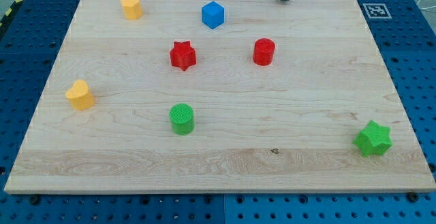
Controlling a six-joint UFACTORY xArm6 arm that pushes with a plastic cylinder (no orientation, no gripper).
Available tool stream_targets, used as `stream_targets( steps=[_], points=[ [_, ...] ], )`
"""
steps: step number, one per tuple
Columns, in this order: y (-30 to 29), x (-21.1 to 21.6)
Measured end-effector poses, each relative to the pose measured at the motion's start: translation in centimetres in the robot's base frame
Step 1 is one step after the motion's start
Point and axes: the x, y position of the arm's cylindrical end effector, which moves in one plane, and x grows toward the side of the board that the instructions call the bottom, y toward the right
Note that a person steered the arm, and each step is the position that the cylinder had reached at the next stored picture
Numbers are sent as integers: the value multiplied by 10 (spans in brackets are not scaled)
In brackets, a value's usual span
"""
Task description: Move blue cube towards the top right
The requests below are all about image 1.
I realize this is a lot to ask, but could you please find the white fiducial marker tag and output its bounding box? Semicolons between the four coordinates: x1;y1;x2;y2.
362;3;392;19

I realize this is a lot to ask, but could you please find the yellow black hazard tape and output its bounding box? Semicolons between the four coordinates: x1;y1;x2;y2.
1;0;24;27

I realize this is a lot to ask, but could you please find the green star block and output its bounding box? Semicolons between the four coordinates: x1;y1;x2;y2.
353;120;392;157

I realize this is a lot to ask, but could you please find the yellow hexagon block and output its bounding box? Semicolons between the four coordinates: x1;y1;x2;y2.
120;0;143;20

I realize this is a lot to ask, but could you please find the blue cube block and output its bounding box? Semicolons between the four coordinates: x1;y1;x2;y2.
202;1;225;29

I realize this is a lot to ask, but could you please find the red star block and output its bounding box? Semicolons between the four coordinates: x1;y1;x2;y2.
170;40;197;71

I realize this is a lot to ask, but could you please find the red cylinder block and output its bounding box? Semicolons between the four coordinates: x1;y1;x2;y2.
253;38;275;66

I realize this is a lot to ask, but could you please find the yellow heart block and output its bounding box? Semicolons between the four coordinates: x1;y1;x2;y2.
65;79;95;110

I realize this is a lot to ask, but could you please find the light wooden board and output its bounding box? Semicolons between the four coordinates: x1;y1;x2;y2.
5;0;435;195

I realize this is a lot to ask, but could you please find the green cylinder block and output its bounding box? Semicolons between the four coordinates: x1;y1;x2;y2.
169;103;195;135

